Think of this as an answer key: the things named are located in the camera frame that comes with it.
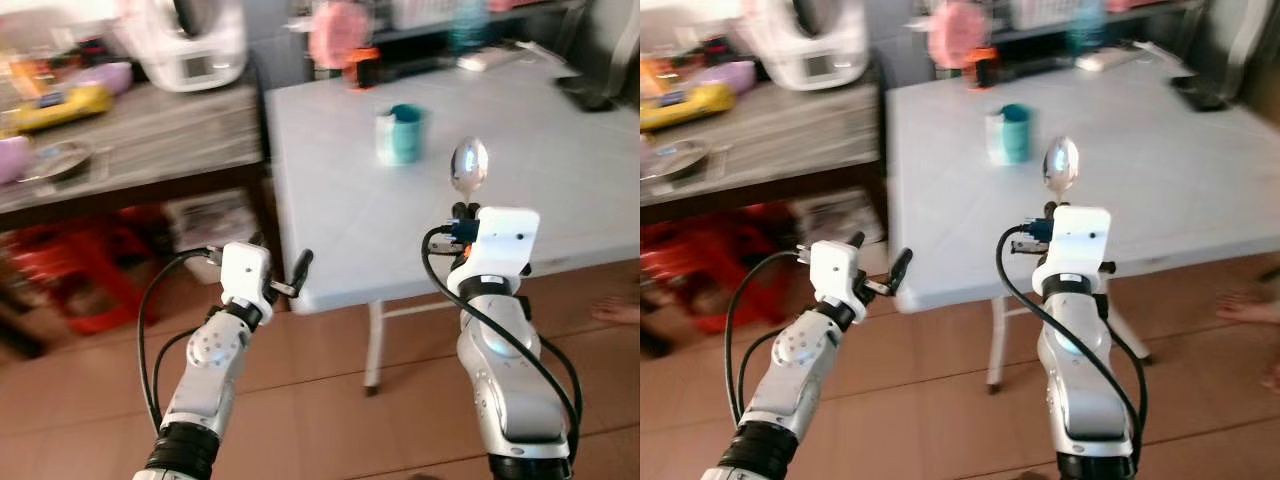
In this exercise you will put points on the silver spoon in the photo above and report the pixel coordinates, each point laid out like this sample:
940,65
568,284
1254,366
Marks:
1062,165
469,165

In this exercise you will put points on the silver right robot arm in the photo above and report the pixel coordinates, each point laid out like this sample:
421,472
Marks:
505,380
1080,380

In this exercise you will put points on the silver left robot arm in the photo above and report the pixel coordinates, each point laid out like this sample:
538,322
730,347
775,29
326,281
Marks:
790,380
205,380

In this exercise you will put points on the white plastic bin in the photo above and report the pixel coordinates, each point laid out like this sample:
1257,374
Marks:
840,220
215,225

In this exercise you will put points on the teal cup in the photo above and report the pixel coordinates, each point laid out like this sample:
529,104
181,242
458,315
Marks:
1012,134
405,135

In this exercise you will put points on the orange and black object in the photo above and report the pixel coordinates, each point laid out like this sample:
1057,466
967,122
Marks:
364,70
983,70

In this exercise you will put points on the white remote control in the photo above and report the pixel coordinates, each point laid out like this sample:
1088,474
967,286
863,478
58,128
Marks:
488,58
1106,58

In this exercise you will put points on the flat black object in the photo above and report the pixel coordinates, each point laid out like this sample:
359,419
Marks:
585,95
1200,95

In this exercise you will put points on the red plastic stool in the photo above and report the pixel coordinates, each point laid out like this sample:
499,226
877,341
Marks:
80,270
700,270

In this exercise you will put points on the person's bare foot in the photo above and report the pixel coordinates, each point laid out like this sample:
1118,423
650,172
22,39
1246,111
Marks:
618,312
1250,308

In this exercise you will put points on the teal bottle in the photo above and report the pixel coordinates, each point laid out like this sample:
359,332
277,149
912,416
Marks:
468,25
1086,25

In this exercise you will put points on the wide stainless steel bowl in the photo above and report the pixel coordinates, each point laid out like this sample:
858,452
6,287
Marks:
58,160
680,158

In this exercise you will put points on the pink round object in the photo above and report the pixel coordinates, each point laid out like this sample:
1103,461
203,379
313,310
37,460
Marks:
338,35
955,34

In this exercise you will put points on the white kitchen cooking machine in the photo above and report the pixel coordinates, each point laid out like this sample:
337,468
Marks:
185,50
805,50

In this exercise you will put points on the small purple plastic bowl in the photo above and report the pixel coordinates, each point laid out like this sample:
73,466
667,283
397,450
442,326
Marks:
105,78
732,76

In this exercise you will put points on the yellow kitchen wipes pack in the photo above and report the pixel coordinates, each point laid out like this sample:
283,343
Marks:
690,105
65,108

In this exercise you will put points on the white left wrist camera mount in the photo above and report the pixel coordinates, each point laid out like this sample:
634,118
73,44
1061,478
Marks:
245,275
835,275

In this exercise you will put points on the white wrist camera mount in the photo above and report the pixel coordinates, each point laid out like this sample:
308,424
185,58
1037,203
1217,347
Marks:
1080,245
835,275
500,245
245,275

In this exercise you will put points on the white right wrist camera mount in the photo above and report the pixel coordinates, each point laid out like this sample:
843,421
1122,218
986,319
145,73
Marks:
500,245
1080,245

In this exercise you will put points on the white table leg frame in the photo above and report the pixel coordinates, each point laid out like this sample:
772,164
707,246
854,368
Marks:
997,340
375,345

